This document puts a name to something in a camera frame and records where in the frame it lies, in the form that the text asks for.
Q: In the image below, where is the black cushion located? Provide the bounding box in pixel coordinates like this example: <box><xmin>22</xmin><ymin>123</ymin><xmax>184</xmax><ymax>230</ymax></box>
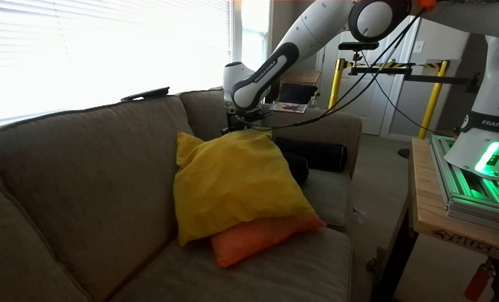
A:
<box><xmin>281</xmin><ymin>151</ymin><xmax>310</xmax><ymax>185</ymax></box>

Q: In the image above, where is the orange pillow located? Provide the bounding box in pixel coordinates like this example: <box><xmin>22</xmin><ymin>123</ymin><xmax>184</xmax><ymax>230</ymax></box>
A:
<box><xmin>209</xmin><ymin>211</ymin><xmax>327</xmax><ymax>268</ymax></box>

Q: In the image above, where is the yellow and black sawhorse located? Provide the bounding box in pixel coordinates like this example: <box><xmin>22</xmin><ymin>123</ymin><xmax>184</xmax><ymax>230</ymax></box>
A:
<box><xmin>328</xmin><ymin>58</ymin><xmax>451</xmax><ymax>140</ymax></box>

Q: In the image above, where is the grey-brown fabric sofa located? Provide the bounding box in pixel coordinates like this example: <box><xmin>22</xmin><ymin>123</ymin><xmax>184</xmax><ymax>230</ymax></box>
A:
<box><xmin>0</xmin><ymin>87</ymin><xmax>363</xmax><ymax>302</ymax></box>

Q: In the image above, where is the red clamp handle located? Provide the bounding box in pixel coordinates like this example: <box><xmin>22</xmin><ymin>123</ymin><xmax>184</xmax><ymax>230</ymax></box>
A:
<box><xmin>464</xmin><ymin>263</ymin><xmax>496</xmax><ymax>302</ymax></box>

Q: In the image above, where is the narrow window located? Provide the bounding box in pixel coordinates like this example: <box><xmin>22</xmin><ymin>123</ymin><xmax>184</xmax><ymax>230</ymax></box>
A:
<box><xmin>240</xmin><ymin>0</ymin><xmax>272</xmax><ymax>73</ymax></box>

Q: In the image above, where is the camera on mount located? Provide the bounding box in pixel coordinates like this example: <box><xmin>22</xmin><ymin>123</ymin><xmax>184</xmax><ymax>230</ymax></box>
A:
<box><xmin>338</xmin><ymin>41</ymin><xmax>481</xmax><ymax>94</ymax></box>

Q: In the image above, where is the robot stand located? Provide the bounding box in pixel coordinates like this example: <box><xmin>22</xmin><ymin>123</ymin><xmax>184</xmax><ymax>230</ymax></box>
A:
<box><xmin>370</xmin><ymin>135</ymin><xmax>499</xmax><ymax>302</ymax></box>

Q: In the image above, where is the yellow pillow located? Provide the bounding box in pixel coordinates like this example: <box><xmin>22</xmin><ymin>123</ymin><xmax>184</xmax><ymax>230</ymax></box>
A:
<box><xmin>173</xmin><ymin>129</ymin><xmax>315</xmax><ymax>246</ymax></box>

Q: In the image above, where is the magazine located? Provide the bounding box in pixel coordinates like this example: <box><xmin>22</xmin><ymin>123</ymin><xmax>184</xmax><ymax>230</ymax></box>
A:
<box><xmin>269</xmin><ymin>102</ymin><xmax>308</xmax><ymax>114</ymax></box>

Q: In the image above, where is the window with white blinds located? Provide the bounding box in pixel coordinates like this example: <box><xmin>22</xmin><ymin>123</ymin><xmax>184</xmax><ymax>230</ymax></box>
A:
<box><xmin>0</xmin><ymin>0</ymin><xmax>232</xmax><ymax>133</ymax></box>

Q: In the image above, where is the white door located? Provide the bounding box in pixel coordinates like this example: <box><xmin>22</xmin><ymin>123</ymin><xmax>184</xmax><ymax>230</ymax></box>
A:
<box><xmin>316</xmin><ymin>16</ymin><xmax>420</xmax><ymax>136</ymax></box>

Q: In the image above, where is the black remote control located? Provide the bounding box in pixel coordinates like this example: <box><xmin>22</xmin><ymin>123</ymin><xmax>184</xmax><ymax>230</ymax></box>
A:
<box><xmin>120</xmin><ymin>86</ymin><xmax>171</xmax><ymax>102</ymax></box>

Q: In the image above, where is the black rolled blanket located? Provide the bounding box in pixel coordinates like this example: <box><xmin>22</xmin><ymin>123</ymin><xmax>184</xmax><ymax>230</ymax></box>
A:
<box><xmin>273</xmin><ymin>136</ymin><xmax>348</xmax><ymax>173</ymax></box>

